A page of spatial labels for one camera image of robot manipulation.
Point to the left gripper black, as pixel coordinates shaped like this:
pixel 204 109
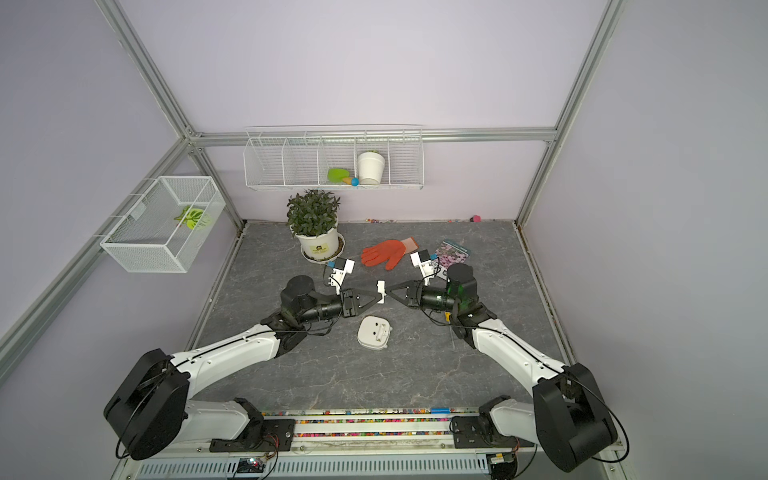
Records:
pixel 348 298

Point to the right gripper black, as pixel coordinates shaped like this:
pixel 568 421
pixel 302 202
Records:
pixel 415 296

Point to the white battery cover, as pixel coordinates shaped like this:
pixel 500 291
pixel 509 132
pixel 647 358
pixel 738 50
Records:
pixel 381 289

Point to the white alarm device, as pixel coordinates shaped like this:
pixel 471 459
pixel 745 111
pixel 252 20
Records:
pixel 374 333

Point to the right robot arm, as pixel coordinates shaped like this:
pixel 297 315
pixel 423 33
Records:
pixel 566 417

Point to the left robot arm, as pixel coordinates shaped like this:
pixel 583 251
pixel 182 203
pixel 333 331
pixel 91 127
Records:
pixel 153 408

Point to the red orange work glove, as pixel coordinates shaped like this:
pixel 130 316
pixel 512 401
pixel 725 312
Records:
pixel 389 253

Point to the flower seed packet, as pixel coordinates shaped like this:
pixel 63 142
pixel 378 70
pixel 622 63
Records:
pixel 450 252

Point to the potted green plant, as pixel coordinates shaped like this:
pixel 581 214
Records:
pixel 312 218

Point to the green toy shovel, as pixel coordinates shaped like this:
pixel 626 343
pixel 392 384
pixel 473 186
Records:
pixel 341 176

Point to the small white pot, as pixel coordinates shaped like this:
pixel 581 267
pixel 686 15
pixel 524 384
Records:
pixel 370 168

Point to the green leaf toy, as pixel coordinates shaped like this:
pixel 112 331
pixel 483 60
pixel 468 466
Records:
pixel 193 218

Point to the green circuit board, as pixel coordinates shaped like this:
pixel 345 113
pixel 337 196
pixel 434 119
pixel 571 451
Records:
pixel 251 465

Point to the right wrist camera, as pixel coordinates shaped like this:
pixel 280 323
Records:
pixel 427 264

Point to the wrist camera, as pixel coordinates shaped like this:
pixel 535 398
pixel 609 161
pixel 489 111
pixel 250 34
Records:
pixel 427 264
pixel 338 269

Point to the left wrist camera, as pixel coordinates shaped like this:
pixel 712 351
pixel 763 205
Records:
pixel 338 269

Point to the aluminium mounting rail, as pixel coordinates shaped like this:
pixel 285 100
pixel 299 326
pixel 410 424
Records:
pixel 378 426

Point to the white wire wall shelf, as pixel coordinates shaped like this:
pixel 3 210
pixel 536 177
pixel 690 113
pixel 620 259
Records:
pixel 298 157

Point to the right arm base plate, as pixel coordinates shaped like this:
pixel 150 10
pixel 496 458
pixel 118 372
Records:
pixel 476 432

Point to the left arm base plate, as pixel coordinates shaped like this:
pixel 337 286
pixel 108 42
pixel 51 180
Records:
pixel 259 436

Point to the white wire basket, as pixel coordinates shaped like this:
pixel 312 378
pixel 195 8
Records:
pixel 148 240

